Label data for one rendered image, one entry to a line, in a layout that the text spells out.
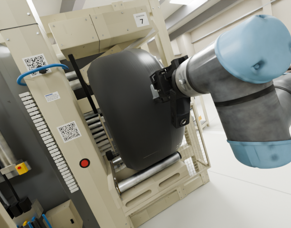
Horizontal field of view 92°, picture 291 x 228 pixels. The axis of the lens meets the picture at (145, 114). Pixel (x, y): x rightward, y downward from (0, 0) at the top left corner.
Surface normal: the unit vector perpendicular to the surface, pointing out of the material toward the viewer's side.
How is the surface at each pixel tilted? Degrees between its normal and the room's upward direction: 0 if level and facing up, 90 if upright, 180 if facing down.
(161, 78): 83
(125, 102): 75
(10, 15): 90
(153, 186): 90
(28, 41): 90
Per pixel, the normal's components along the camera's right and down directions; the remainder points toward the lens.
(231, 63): -0.84, 0.44
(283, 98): 0.24, -0.57
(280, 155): -0.05, 0.18
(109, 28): 0.32, 0.09
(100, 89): -0.53, -0.07
